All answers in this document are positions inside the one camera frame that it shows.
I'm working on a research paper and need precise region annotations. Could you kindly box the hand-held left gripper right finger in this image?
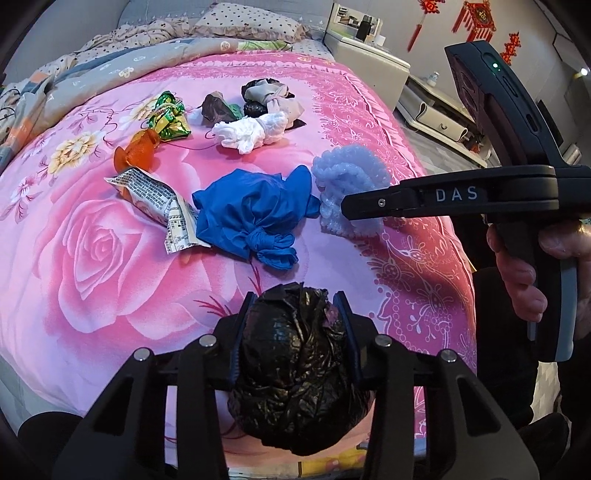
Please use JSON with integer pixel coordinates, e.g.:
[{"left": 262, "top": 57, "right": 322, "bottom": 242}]
[{"left": 332, "top": 291, "right": 541, "bottom": 480}]

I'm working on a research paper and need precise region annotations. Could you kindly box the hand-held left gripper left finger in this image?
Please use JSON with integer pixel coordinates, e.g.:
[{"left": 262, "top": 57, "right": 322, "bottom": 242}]
[{"left": 53, "top": 292, "right": 259, "bottom": 480}]

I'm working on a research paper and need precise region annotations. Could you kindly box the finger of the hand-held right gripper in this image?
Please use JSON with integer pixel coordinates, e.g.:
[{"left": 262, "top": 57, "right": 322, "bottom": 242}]
[{"left": 341, "top": 183, "right": 419, "bottom": 223}]

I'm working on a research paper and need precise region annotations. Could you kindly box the light blue foam net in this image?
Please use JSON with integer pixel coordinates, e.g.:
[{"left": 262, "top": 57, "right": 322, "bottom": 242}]
[{"left": 311, "top": 144, "right": 391, "bottom": 239}]

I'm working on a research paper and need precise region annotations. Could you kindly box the blue glove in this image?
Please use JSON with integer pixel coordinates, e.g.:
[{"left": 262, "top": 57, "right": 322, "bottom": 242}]
[{"left": 191, "top": 165, "right": 322, "bottom": 272}]

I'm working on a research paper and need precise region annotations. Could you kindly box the grey beige cloth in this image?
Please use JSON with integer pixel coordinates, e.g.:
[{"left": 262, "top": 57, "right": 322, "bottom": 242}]
[{"left": 244, "top": 79, "right": 308, "bottom": 131}]

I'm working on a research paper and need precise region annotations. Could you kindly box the person's right hand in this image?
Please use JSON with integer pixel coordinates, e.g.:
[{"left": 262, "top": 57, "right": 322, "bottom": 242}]
[{"left": 487, "top": 220, "right": 591, "bottom": 325}]

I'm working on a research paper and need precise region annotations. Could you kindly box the white low cabinet with drawer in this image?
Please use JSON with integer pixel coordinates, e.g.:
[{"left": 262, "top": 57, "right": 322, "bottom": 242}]
[{"left": 397, "top": 74, "right": 491, "bottom": 169}]

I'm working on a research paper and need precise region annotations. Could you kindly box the white nightstand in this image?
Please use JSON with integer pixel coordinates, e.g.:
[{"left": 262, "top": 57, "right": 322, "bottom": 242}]
[{"left": 323, "top": 2, "right": 411, "bottom": 100}]

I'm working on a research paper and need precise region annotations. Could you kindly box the red chinese knot ornament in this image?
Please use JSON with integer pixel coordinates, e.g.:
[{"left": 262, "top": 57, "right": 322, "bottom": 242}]
[
  {"left": 450, "top": 0, "right": 495, "bottom": 45},
  {"left": 501, "top": 32, "right": 523, "bottom": 66},
  {"left": 406, "top": 0, "right": 440, "bottom": 52}
]

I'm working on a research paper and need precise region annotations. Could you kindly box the pink floral blanket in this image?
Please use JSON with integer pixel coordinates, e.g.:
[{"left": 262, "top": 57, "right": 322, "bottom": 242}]
[{"left": 0, "top": 51, "right": 479, "bottom": 480}]

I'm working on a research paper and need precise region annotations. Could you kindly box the dotted white bed sheet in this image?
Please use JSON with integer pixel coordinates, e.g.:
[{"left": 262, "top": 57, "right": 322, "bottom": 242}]
[{"left": 290, "top": 39, "right": 334, "bottom": 60}]

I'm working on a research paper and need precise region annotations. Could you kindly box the white printed snack wrapper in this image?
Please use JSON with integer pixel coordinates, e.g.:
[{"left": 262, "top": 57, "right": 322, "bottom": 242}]
[{"left": 105, "top": 167, "right": 211, "bottom": 254}]

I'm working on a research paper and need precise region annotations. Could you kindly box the dark brown wrapper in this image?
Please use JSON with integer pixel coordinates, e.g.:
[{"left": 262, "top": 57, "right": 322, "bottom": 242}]
[{"left": 202, "top": 92, "right": 243, "bottom": 126}]

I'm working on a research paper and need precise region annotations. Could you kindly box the orange translucent wrapper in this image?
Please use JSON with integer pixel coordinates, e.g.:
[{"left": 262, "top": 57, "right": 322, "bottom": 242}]
[{"left": 114, "top": 129, "right": 162, "bottom": 174}]

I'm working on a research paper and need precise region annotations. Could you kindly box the polka dot pillow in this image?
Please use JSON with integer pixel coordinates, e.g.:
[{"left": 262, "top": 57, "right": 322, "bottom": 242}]
[{"left": 191, "top": 2, "right": 310, "bottom": 40}]

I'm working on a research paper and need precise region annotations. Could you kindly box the green shiny snack wrapper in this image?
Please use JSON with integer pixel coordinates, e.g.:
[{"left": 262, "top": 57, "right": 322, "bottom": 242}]
[{"left": 147, "top": 91, "right": 191, "bottom": 140}]

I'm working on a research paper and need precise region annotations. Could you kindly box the grey headboard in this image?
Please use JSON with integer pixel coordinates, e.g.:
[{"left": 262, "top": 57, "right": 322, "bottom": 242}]
[{"left": 119, "top": 0, "right": 219, "bottom": 25}]

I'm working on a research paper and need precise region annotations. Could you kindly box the grey flowered quilt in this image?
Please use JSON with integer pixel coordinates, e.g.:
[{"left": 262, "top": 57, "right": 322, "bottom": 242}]
[{"left": 0, "top": 36, "right": 296, "bottom": 155}]

